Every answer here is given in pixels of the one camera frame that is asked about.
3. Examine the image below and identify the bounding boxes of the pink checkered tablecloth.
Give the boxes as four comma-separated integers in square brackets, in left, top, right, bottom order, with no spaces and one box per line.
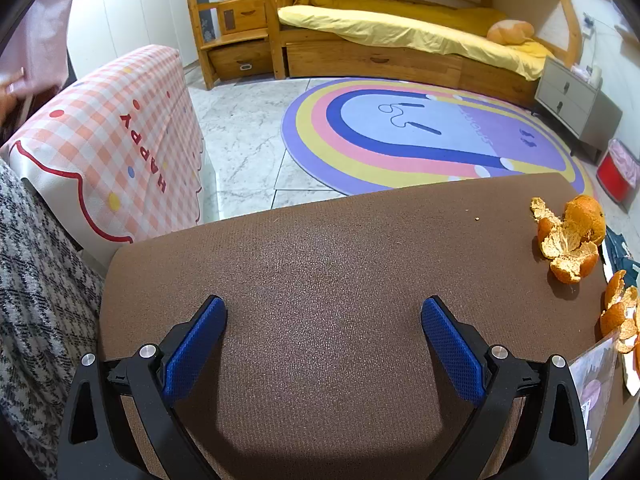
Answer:
[1,44,204,266]

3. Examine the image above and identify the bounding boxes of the orange peel pile right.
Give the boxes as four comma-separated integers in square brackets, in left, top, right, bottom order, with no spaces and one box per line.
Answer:
[599,270,639,372]

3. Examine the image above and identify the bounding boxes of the orange peel pile left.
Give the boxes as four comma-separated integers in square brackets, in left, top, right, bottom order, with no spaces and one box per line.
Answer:
[529,197,600,284]

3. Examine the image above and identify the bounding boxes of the wooden bunk bed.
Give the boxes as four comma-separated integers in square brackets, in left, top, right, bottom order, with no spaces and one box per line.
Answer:
[265,0,582,108]

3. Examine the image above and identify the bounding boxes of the brown floor mat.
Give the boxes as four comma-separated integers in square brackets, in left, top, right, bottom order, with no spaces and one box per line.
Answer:
[99,174,605,479]

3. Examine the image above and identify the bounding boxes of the red trash bin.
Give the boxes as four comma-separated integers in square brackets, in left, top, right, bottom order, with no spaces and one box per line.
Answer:
[596,138,639,212]

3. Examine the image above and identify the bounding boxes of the grey nightstand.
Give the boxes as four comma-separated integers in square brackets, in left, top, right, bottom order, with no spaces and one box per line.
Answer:
[535,56,623,162]

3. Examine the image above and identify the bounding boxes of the orange peel pile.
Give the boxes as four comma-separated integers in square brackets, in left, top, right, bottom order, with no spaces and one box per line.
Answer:
[599,270,639,372]
[529,197,600,284]

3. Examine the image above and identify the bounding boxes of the wooden stair drawers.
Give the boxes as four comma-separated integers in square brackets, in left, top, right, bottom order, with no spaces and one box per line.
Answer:
[186,0,274,90]

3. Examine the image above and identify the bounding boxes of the orange plush toy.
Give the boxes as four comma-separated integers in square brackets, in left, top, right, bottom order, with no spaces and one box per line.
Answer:
[486,20,535,46]

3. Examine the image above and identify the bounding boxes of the person's left hand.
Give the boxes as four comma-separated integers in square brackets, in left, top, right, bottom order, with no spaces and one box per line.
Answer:
[0,68,24,125]

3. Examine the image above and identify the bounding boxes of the yellow bed sheet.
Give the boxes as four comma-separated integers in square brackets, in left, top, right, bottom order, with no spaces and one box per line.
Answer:
[278,0,553,81]

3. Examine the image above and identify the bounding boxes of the dark blue wrapper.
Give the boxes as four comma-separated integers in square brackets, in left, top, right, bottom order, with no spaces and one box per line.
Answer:
[600,228,640,287]

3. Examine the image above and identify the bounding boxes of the rainbow oval rug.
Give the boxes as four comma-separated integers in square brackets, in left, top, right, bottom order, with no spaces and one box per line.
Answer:
[282,78,593,195]

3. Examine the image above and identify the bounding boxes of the whole orange peel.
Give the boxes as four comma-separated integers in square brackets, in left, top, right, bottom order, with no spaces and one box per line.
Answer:
[563,194,606,246]

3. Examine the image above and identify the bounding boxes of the houndstooth patterned trousers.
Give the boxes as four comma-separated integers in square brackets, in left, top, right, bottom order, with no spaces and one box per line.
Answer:
[1,165,104,479]

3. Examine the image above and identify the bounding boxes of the white wardrobe with holes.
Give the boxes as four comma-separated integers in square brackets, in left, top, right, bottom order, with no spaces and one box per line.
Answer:
[67,0,198,78]

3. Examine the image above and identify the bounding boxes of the pink lined trash bin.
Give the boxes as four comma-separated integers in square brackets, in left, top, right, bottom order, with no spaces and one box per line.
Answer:
[1,0,72,99]

